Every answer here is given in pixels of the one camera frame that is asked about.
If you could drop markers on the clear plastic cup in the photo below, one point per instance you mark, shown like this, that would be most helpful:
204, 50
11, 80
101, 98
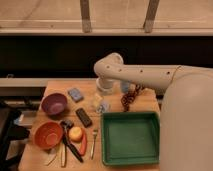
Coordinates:
103, 107

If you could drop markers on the black rectangular block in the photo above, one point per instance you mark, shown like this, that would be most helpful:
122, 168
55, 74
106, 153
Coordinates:
84, 118

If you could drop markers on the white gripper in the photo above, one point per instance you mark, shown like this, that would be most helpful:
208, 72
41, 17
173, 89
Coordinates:
104, 84

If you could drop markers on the green plastic tray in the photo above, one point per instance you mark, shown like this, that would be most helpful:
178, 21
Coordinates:
130, 138

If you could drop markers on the orange carrot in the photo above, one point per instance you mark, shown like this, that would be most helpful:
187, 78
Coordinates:
83, 146

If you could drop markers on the blue sponge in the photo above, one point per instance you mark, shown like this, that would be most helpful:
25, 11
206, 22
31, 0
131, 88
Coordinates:
75, 94

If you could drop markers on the purple bowl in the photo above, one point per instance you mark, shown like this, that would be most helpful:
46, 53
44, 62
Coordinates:
54, 104

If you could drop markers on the wooden handled knife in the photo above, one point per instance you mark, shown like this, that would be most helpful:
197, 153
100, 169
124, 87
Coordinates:
63, 155

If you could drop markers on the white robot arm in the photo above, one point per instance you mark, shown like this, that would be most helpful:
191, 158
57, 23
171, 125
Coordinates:
186, 119

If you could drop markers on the orange bowl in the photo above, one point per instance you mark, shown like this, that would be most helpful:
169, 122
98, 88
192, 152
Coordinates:
48, 135

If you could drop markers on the silver fork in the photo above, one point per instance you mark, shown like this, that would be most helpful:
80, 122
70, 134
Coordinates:
94, 133

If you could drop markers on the yellow red apple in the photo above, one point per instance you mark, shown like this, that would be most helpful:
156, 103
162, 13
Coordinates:
75, 134

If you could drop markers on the pale wooden spoon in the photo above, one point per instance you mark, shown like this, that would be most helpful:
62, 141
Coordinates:
51, 156

